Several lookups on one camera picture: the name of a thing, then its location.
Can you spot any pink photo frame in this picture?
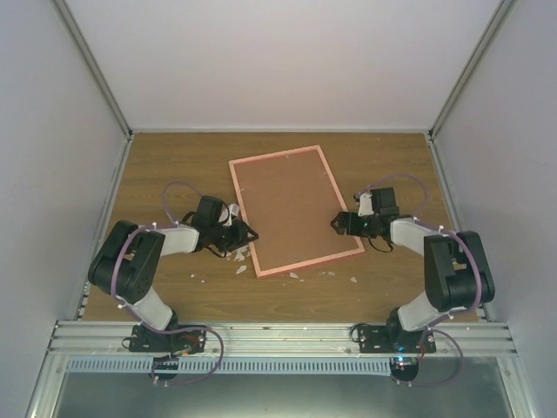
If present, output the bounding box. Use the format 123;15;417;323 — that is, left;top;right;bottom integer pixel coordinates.
229;145;365;279

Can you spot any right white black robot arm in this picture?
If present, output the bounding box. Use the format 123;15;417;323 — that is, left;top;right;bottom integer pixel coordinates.
331;187;495;353

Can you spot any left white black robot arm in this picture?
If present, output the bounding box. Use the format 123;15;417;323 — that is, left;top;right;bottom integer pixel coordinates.
88;195;258;352

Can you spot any white debris pile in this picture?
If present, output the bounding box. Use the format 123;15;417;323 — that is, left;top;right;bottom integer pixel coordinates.
225;246;252;275

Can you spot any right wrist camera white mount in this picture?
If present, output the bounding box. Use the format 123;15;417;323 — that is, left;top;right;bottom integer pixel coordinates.
354;192;374;217

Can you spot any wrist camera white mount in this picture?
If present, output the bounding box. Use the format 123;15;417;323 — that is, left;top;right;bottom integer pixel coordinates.
354;192;374;217
218;203;240;227

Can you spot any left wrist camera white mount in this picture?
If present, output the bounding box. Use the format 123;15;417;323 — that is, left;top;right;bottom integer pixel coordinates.
218;203;240;227

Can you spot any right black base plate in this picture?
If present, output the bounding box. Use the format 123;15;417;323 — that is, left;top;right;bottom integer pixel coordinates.
349;323;437;354

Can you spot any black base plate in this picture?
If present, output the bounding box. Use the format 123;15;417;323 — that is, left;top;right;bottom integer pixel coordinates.
349;323;437;354
122;325;206;355

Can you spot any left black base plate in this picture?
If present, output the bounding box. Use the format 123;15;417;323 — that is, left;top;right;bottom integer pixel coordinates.
122;325;206;355

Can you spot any grey slotted cable duct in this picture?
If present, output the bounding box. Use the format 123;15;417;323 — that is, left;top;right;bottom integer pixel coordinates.
66;356;391;376

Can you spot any aluminium front rail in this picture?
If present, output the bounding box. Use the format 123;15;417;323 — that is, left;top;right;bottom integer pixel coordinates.
47;321;518;358

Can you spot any left aluminium corner post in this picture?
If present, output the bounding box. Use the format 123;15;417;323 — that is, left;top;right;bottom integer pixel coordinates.
51;0;133;141

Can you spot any aluminium corner post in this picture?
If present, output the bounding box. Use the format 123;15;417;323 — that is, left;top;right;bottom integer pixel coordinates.
427;0;516;142
51;0;133;141

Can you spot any right aluminium corner post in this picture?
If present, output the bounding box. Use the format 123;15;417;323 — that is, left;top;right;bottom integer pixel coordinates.
427;0;516;142

